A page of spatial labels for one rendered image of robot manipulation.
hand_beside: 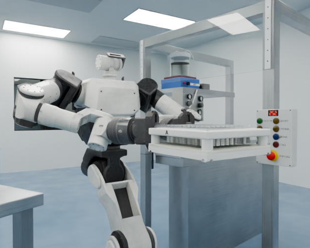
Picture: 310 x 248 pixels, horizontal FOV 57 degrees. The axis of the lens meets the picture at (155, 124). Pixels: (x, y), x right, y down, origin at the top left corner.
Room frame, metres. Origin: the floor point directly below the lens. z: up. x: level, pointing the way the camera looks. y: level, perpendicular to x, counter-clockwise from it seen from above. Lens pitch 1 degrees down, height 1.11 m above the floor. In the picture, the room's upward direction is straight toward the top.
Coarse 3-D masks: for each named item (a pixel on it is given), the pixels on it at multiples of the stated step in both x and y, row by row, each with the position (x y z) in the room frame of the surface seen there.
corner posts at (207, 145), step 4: (152, 136) 0.84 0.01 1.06; (156, 136) 0.83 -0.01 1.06; (260, 136) 0.78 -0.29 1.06; (264, 136) 0.78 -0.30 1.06; (152, 140) 0.84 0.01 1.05; (156, 140) 0.83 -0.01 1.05; (204, 140) 0.66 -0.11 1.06; (208, 140) 0.66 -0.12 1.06; (212, 140) 0.66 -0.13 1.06; (260, 140) 0.78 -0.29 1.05; (264, 140) 0.78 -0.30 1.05; (204, 144) 0.66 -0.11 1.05; (208, 144) 0.66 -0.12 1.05; (212, 144) 0.66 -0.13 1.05; (260, 144) 0.78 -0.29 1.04; (264, 144) 0.78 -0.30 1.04; (204, 148) 0.66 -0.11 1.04; (208, 148) 0.66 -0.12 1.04; (212, 148) 0.66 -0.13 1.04
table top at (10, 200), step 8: (0, 192) 0.83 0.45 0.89; (8, 192) 0.83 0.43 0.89; (16, 192) 0.83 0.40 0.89; (24, 192) 0.83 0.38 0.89; (32, 192) 0.83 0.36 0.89; (0, 200) 0.75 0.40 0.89; (8, 200) 0.75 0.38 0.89; (16, 200) 0.75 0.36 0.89; (24, 200) 0.77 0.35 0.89; (32, 200) 0.79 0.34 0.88; (40, 200) 0.81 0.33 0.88; (0, 208) 0.71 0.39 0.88; (8, 208) 0.73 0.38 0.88; (16, 208) 0.75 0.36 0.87; (24, 208) 0.77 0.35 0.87; (0, 216) 0.71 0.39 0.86
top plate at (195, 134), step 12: (156, 132) 0.82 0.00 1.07; (168, 132) 0.77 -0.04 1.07; (180, 132) 0.73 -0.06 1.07; (192, 132) 0.69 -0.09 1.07; (204, 132) 0.66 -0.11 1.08; (216, 132) 0.67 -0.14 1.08; (228, 132) 0.69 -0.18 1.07; (240, 132) 0.72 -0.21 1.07; (252, 132) 0.74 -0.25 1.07; (264, 132) 0.77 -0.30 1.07
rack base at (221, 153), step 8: (152, 144) 0.83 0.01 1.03; (160, 144) 0.82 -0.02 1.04; (168, 144) 0.82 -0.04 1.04; (256, 144) 0.82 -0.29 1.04; (160, 152) 0.80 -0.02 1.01; (168, 152) 0.77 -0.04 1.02; (176, 152) 0.74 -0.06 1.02; (184, 152) 0.72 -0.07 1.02; (192, 152) 0.69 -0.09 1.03; (200, 152) 0.67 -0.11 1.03; (208, 152) 0.65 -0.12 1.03; (216, 152) 0.67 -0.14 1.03; (224, 152) 0.68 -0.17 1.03; (232, 152) 0.70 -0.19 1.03; (240, 152) 0.72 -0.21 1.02; (248, 152) 0.73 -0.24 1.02; (256, 152) 0.75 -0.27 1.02; (264, 152) 0.77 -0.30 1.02; (208, 160) 0.65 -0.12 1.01
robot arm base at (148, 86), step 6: (144, 78) 1.45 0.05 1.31; (150, 78) 1.46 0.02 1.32; (138, 84) 1.42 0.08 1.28; (144, 84) 1.43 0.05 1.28; (150, 84) 1.44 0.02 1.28; (156, 84) 1.45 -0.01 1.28; (144, 90) 1.40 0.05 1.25; (150, 90) 1.41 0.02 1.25; (144, 96) 1.40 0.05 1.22; (150, 96) 1.41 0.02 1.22; (144, 102) 1.43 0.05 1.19; (144, 108) 1.46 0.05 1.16; (150, 108) 1.53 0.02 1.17
